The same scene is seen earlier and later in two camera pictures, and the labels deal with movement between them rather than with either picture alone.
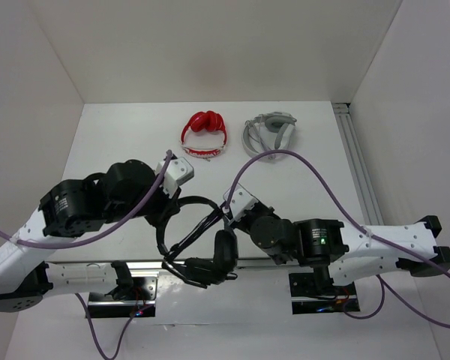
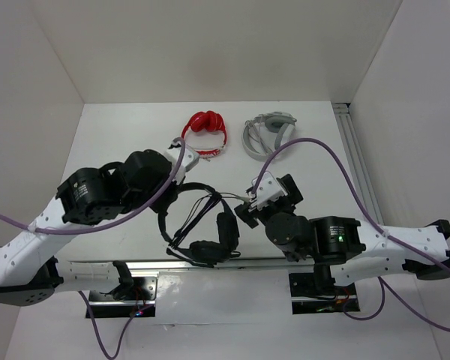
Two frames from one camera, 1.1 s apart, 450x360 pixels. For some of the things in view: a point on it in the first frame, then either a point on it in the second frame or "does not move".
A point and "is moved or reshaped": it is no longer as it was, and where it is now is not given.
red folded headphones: x=204 y=122 does not move
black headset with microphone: x=206 y=273 is moved or reshaped
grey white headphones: x=268 y=131 does not move
